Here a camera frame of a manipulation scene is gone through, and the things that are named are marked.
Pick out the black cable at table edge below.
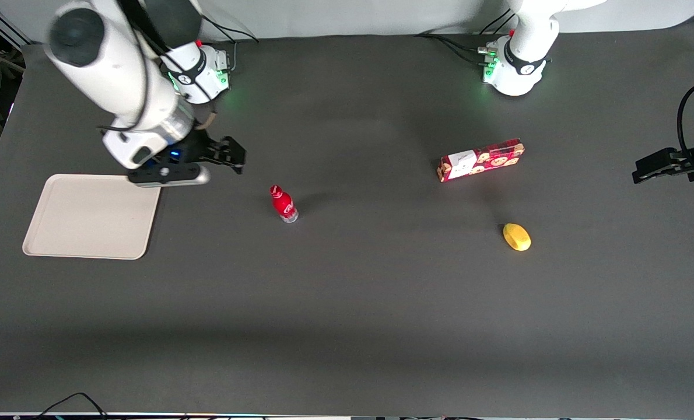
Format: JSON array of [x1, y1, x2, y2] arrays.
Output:
[[31, 391, 111, 420]]

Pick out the red cookie box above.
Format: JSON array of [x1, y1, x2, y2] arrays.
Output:
[[437, 138, 525, 183]]

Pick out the red coke bottle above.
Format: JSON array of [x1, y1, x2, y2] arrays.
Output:
[[269, 184, 299, 224]]

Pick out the beige plastic tray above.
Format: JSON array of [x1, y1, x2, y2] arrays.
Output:
[[22, 174, 162, 260]]

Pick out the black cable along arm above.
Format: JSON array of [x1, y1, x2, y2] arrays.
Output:
[[97, 0, 168, 134]]

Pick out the dark grey table mat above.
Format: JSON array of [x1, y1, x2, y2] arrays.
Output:
[[0, 20, 694, 418]]

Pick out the thin black cable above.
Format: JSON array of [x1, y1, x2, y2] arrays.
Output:
[[200, 13, 260, 44]]

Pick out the yellow lemon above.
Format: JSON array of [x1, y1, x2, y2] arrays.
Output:
[[503, 223, 532, 252]]

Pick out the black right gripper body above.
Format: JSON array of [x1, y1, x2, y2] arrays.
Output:
[[142, 129, 226, 172]]

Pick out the black arm base cables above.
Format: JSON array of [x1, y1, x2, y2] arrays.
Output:
[[415, 32, 500, 66]]

